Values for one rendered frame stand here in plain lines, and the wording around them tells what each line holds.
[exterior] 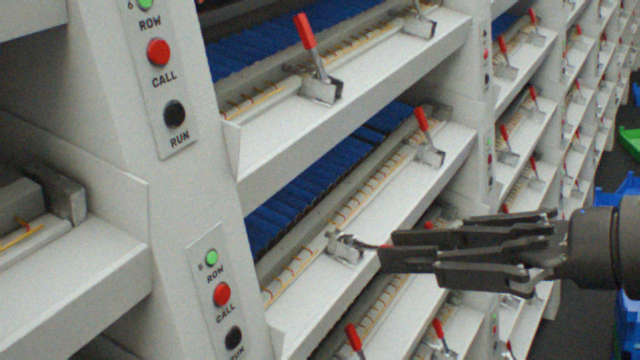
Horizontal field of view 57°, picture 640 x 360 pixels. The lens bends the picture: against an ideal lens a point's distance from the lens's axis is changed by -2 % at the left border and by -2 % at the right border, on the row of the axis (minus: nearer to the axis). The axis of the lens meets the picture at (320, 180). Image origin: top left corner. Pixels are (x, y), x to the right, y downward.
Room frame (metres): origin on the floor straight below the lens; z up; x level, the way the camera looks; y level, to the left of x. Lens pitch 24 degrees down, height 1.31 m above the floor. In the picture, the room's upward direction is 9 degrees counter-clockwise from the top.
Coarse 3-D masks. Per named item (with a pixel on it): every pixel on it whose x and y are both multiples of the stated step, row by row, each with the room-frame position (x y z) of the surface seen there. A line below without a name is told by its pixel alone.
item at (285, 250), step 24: (408, 120) 0.89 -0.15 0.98; (432, 120) 0.93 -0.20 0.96; (384, 144) 0.81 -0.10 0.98; (360, 168) 0.74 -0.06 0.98; (336, 192) 0.68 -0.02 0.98; (312, 216) 0.63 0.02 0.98; (288, 240) 0.58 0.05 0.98; (264, 264) 0.54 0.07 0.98; (288, 264) 0.57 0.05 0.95; (264, 288) 0.52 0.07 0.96
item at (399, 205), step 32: (416, 96) 0.99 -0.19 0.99; (448, 96) 0.96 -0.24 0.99; (448, 128) 0.93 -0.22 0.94; (448, 160) 0.83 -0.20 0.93; (384, 192) 0.73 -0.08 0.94; (416, 192) 0.74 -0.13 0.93; (352, 224) 0.66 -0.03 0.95; (384, 224) 0.66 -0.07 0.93; (320, 256) 0.59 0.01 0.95; (288, 288) 0.54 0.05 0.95; (320, 288) 0.54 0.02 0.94; (352, 288) 0.56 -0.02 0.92; (288, 320) 0.49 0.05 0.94; (320, 320) 0.50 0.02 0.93; (288, 352) 0.45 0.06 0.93
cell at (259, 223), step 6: (246, 216) 0.63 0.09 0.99; (252, 216) 0.63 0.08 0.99; (258, 216) 0.63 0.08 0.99; (246, 222) 0.62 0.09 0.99; (252, 222) 0.62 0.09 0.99; (258, 222) 0.62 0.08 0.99; (264, 222) 0.62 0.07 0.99; (258, 228) 0.61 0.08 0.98; (264, 228) 0.61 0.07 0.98; (270, 228) 0.61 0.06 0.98; (276, 228) 0.61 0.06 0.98; (282, 228) 0.61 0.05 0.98; (270, 234) 0.61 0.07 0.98; (276, 234) 0.60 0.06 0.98; (276, 240) 0.61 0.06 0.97
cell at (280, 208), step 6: (270, 198) 0.67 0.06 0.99; (264, 204) 0.66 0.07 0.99; (270, 204) 0.66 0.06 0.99; (276, 204) 0.66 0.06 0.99; (282, 204) 0.66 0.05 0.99; (276, 210) 0.65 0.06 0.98; (282, 210) 0.65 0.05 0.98; (288, 210) 0.65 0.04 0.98; (294, 210) 0.65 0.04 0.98; (288, 216) 0.64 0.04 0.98; (294, 216) 0.64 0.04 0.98; (294, 222) 0.64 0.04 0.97
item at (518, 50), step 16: (512, 16) 1.53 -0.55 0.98; (528, 16) 1.53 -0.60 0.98; (544, 16) 1.53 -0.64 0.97; (560, 16) 1.51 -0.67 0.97; (496, 32) 1.39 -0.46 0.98; (512, 32) 1.38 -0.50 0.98; (528, 32) 1.45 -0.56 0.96; (544, 32) 1.49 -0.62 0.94; (496, 48) 1.26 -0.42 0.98; (512, 48) 1.32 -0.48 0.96; (528, 48) 1.36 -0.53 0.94; (544, 48) 1.37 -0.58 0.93; (496, 64) 1.19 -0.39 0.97; (512, 64) 1.25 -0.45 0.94; (528, 64) 1.26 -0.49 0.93; (496, 80) 1.15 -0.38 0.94; (512, 80) 1.16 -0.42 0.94; (496, 96) 1.01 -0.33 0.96; (512, 96) 1.15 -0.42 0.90; (496, 112) 1.04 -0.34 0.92
